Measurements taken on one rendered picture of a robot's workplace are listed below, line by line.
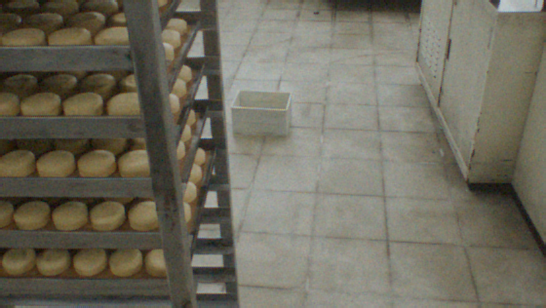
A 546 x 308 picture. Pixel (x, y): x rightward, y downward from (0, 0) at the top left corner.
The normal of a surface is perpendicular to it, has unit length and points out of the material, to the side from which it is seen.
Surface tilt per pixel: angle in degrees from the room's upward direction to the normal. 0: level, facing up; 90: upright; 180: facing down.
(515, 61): 90
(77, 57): 90
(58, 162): 0
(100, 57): 90
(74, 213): 0
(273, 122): 90
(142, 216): 0
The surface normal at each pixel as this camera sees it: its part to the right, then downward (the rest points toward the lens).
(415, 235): -0.02, -0.85
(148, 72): -0.03, 0.52
